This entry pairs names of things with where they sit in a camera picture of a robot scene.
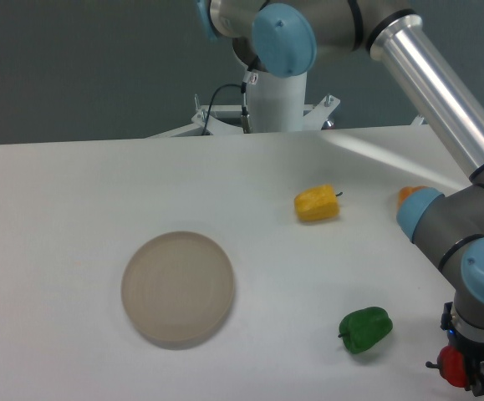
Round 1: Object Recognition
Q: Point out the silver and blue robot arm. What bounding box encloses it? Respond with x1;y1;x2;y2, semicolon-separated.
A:
196;1;484;396

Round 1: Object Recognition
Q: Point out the orange bell pepper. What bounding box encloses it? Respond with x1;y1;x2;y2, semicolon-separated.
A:
396;185;426;211

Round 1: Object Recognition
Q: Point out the red bell pepper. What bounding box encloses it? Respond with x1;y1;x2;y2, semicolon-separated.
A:
425;345;468;388

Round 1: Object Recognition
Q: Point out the beige round plate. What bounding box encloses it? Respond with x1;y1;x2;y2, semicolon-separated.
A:
120;231;236;349

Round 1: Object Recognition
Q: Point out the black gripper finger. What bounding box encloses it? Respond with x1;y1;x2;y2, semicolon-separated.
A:
465;357;484;396

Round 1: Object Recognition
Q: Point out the yellow bell pepper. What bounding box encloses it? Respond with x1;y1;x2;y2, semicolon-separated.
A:
294;184;342;222

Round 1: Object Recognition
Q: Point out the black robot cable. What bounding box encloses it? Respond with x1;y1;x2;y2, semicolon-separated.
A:
201;56;262;137

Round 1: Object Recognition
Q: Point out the green bell pepper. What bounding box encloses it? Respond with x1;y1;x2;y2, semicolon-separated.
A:
339;307;393;354

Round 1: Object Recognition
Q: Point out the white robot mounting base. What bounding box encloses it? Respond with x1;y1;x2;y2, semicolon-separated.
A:
145;71;425;140

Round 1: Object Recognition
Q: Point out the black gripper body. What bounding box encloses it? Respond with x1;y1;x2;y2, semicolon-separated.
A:
441;302;484;365

